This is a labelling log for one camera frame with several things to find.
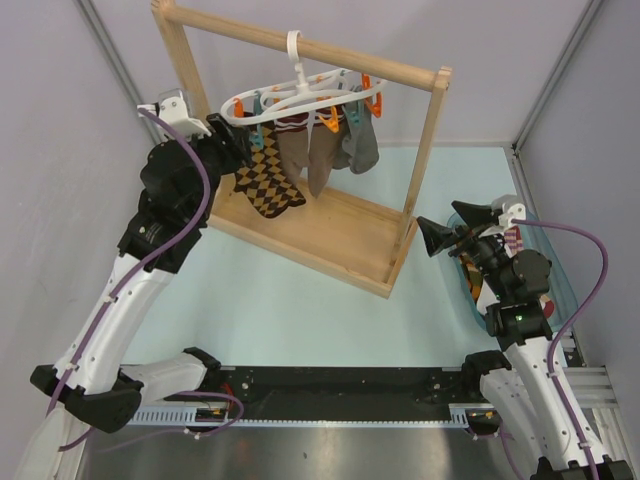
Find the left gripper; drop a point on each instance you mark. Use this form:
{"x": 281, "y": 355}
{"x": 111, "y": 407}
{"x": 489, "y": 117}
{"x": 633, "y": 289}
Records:
{"x": 235, "y": 150}

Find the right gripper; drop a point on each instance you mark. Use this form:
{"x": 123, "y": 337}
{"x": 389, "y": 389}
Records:
{"x": 481, "y": 219}

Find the teal clip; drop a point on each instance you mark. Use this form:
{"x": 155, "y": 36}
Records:
{"x": 256, "y": 136}
{"x": 354, "y": 113}

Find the wooden drying rack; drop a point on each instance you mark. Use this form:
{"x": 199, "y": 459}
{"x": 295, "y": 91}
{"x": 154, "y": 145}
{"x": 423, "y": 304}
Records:
{"x": 341, "y": 235}

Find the white plastic clip hanger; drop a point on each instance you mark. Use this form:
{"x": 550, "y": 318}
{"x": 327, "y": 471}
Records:
{"x": 304, "y": 94}

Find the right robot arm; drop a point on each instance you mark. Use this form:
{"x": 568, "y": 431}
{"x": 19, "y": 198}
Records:
{"x": 524, "y": 379}

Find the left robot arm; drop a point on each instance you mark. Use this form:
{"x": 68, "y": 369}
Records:
{"x": 180, "y": 179}

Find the orange clip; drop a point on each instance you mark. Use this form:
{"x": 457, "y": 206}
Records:
{"x": 329, "y": 118}
{"x": 373, "y": 103}
{"x": 238, "y": 108}

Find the brown argyle sock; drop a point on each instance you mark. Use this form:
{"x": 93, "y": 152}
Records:
{"x": 264, "y": 182}

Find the olive orange striped sock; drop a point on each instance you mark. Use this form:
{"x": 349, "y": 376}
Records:
{"x": 472, "y": 277}

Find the purple striped sock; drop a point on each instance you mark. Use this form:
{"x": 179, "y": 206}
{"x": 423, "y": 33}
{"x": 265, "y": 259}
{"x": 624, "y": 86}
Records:
{"x": 513, "y": 240}

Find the tan striped sock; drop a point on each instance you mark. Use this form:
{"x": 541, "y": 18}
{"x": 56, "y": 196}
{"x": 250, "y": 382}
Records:
{"x": 322, "y": 147}
{"x": 293, "y": 139}

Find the grey sock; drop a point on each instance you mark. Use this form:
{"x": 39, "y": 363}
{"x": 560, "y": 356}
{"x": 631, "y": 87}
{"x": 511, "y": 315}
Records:
{"x": 361, "y": 144}
{"x": 341, "y": 159}

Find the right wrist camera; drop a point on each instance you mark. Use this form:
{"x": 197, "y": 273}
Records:
{"x": 506, "y": 210}

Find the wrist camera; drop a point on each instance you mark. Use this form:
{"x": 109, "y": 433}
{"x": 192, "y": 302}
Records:
{"x": 506, "y": 210}
{"x": 174, "y": 108}

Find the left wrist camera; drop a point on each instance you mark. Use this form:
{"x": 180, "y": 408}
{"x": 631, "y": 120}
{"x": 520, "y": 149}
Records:
{"x": 174, "y": 108}

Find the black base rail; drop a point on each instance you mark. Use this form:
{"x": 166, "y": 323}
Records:
{"x": 348, "y": 387}

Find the white cable duct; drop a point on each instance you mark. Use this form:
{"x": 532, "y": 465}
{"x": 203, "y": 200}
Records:
{"x": 209, "y": 416}

